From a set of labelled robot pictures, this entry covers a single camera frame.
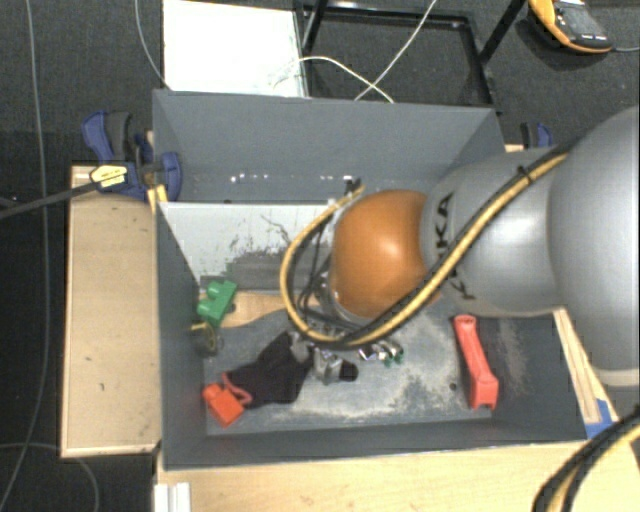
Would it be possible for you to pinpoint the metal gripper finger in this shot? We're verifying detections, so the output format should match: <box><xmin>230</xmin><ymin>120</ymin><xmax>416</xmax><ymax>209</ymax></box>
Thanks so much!
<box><xmin>312</xmin><ymin>348</ymin><xmax>347</xmax><ymax>387</ymax></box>
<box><xmin>289</xmin><ymin>332</ymin><xmax>312</xmax><ymax>364</ymax></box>

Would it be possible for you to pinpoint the black cloth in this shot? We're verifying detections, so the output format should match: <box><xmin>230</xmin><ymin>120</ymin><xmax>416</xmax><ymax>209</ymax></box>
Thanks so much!
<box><xmin>224</xmin><ymin>329</ymin><xmax>361</xmax><ymax>409</ymax></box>

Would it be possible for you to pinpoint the pale wooden curved piece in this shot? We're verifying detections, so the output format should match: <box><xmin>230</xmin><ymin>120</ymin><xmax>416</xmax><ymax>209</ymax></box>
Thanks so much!
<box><xmin>219</xmin><ymin>291</ymin><xmax>302</xmax><ymax>329</ymax></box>

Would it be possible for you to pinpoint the black and yellow small tool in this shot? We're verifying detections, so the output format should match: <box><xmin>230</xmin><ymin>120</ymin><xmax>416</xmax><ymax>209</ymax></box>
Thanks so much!
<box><xmin>188</xmin><ymin>319</ymin><xmax>224</xmax><ymax>358</ymax></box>

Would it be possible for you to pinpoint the orange toy block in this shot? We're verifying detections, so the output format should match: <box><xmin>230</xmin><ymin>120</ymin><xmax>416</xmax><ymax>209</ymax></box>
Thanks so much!
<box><xmin>201</xmin><ymin>381</ymin><xmax>247</xmax><ymax>429</ymax></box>

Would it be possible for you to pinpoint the green toy block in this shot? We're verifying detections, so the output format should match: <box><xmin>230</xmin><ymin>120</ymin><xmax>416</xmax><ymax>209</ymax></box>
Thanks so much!
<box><xmin>195</xmin><ymin>279</ymin><xmax>238</xmax><ymax>324</ymax></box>

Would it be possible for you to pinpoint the red plastic tool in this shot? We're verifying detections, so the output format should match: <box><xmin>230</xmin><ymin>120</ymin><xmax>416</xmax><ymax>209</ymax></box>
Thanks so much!
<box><xmin>451</xmin><ymin>313</ymin><xmax>501</xmax><ymax>412</ymax></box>

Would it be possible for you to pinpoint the grey metal bin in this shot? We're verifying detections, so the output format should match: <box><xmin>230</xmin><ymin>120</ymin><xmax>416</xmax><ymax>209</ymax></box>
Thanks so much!
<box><xmin>151</xmin><ymin>88</ymin><xmax>590</xmax><ymax>471</ymax></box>

